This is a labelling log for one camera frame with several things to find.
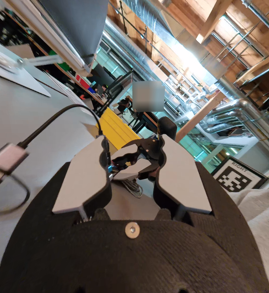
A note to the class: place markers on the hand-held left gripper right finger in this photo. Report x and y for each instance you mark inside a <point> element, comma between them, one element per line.
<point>182,178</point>

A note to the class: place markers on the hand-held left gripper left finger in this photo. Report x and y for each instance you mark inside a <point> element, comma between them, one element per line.
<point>84,178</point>

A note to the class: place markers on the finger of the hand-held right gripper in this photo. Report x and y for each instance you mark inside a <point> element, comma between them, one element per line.
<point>134,170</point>
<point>125,152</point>

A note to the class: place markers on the yellow panel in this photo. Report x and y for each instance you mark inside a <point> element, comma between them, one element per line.
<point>116,130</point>

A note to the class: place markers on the framed black-white marker sign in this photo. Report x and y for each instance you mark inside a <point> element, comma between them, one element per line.
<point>235,178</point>

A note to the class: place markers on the wooden beam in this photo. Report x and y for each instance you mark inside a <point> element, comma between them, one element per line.
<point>200,116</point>

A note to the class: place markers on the silver ventilation pipes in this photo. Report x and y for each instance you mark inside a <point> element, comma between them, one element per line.
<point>235,107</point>

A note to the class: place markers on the white flat board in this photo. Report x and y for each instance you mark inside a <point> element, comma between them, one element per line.
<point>22,77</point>

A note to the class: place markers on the dark grey panel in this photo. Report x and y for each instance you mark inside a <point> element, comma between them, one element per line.
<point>79,25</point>

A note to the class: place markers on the large ribbed air duct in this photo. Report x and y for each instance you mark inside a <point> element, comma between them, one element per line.
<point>148,18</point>

